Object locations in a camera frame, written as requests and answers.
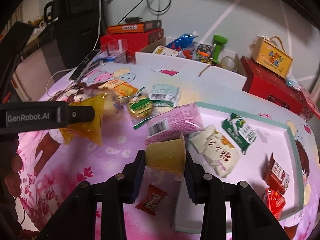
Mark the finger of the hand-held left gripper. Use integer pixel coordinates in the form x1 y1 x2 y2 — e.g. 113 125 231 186
68 105 96 125

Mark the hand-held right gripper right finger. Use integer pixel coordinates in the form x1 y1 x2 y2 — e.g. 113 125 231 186
184 152 283 240

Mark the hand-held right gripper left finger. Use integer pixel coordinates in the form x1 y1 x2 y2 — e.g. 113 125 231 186
37 150 147 240

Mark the yellow jelly bag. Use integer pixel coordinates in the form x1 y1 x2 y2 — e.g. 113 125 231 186
59 92 111 146

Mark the small dark red candy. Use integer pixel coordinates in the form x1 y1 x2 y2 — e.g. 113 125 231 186
136 184 168 216

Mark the yellow jelly cup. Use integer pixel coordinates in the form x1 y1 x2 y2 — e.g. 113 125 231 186
144 133 187 176

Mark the cream white snack packet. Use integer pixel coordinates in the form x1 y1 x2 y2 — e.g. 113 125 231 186
188 125 241 178

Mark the orange label roll cake packet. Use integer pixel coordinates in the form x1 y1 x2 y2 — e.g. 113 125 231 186
99 79 139 103

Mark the green label round cake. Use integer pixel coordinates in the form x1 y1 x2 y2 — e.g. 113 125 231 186
127 92 154 119

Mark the teal shallow cardboard tray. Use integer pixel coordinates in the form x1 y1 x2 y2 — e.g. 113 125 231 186
174 102 309 233

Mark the pink snack packet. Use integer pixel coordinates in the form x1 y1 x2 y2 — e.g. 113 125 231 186
146 102 204 145

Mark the green white snack packet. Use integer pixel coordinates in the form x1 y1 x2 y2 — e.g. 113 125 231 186
222 112 258 155

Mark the bright red snack packet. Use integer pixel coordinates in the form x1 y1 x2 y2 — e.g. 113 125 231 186
262 187 286 221

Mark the mint green snack packet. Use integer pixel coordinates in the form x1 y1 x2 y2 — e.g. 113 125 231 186
149 84 181 108

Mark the red brown snack packet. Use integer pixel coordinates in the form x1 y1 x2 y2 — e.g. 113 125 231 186
264 153 290 194

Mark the person's left hand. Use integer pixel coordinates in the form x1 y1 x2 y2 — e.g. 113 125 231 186
4 136 24 198

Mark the smartphone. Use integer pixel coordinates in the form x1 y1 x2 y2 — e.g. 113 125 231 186
69 51 101 82

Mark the clear plastic box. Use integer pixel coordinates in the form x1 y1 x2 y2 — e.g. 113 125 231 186
101 39 128 58

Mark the black office chair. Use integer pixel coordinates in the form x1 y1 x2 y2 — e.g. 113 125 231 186
44 0 108 68

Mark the orange box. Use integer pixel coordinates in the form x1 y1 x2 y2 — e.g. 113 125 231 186
107 23 146 34

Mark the white yellow card box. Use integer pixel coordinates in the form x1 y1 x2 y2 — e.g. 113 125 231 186
152 45 179 57

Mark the black box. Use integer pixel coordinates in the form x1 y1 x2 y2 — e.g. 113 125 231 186
144 20 162 32

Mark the white cardboard box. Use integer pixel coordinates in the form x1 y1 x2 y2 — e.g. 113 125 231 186
135 39 248 91

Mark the blue plastic bag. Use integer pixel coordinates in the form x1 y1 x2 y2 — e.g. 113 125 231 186
165 31 199 51

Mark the dark red gift box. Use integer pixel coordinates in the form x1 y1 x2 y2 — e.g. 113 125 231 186
241 56 304 116

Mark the green dumbbell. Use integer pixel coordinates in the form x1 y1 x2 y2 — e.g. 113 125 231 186
212 35 228 64

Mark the light blue face mask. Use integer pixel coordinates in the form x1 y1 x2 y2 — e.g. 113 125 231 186
285 75 301 91

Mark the red patterned paper box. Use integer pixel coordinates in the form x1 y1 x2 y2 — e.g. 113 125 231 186
299 85 320 121

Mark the brown cord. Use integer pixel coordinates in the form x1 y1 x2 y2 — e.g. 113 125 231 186
199 64 213 77

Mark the yellow wooden box with handle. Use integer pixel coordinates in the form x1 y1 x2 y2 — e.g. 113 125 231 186
251 36 293 79

